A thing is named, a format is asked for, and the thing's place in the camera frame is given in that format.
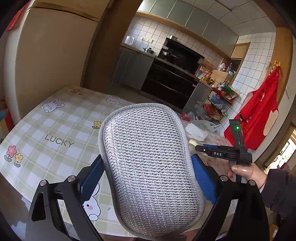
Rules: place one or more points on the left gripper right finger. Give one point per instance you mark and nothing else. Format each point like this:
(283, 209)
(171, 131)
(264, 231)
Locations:
(205, 176)

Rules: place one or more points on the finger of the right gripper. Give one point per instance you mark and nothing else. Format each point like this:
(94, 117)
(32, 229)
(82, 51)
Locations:
(204, 149)
(218, 148)

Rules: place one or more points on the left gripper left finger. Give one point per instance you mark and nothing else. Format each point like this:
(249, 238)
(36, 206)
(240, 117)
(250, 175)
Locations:
(89, 178)

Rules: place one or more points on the white foam fruit net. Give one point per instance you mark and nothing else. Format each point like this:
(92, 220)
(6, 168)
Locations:
(195, 132)

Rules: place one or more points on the white mesh scrub pad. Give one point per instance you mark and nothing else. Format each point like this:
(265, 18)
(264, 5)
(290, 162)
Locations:
(147, 161)

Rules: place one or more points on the person's right hand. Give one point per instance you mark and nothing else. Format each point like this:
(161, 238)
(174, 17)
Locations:
(251, 172)

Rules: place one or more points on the white green shopping bag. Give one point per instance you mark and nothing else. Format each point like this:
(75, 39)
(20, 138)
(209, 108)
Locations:
(207, 125)

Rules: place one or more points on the checkered bunny tablecloth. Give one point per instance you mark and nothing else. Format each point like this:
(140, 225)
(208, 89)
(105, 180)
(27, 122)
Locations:
(55, 140)

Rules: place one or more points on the black stove oven unit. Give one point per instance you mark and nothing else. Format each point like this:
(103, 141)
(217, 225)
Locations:
(169, 83)

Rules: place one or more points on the black range hood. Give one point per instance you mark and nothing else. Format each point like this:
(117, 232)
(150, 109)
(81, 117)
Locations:
(181, 56)

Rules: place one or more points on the grey lower cabinets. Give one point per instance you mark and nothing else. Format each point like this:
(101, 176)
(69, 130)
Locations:
(131, 67)

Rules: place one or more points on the grey cabinets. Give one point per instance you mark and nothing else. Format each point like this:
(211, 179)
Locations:
(194, 19)
(131, 67)

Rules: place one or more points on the steel cooking pot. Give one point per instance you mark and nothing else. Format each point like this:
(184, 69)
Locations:
(149, 50)

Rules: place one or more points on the white electric kettle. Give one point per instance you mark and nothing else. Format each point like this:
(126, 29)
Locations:
(129, 40)

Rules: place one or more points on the grey upper cabinets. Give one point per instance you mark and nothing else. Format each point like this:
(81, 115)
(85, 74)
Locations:
(194, 19)

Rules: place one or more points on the beige refrigerator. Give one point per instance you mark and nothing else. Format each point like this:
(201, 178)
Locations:
(48, 51)

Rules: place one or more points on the red fridge banner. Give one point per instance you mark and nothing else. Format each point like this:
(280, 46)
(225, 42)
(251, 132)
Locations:
(12, 17)

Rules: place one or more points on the wire storage rack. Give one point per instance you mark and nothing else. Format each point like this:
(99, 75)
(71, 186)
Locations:
(219, 102)

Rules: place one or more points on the wooden wall cabinet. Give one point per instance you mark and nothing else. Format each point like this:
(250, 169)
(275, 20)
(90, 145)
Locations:
(240, 51)

